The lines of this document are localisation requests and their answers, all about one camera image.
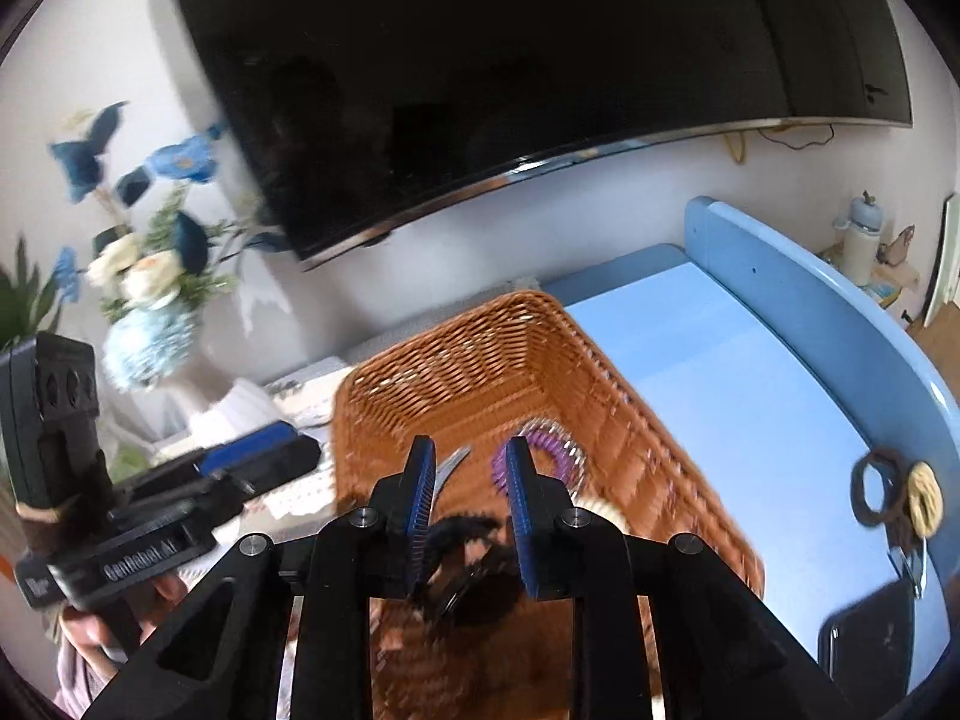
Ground silver metal keychain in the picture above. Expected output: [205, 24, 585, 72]
[433, 445, 472, 499]

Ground white ribbed ceramic vase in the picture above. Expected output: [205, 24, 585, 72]
[159, 291, 287, 436]

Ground cream bead bracelet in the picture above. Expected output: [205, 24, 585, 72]
[569, 492, 628, 533]

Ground left hand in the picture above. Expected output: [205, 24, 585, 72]
[53, 574, 189, 718]

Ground blue white bottle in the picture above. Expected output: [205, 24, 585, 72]
[835, 190, 884, 288]

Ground brown hair tie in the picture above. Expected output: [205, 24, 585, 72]
[849, 445, 921, 530]

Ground black curved monitor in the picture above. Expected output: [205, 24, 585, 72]
[178, 0, 913, 263]

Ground black phone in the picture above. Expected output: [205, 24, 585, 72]
[817, 578, 914, 717]

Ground cream scrunchie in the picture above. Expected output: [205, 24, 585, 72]
[907, 461, 944, 539]

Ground green bamboo plant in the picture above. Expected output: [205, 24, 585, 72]
[0, 234, 64, 351]

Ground blue white artificial flowers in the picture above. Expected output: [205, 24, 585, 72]
[47, 101, 291, 392]

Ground striped woven table mat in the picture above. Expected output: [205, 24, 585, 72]
[148, 354, 362, 720]

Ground blue desk edge board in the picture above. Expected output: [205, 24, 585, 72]
[685, 199, 958, 465]

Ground purple coil hair tie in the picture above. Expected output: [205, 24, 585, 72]
[490, 418, 591, 496]

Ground brown wicker basket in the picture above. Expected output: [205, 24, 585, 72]
[332, 291, 765, 718]

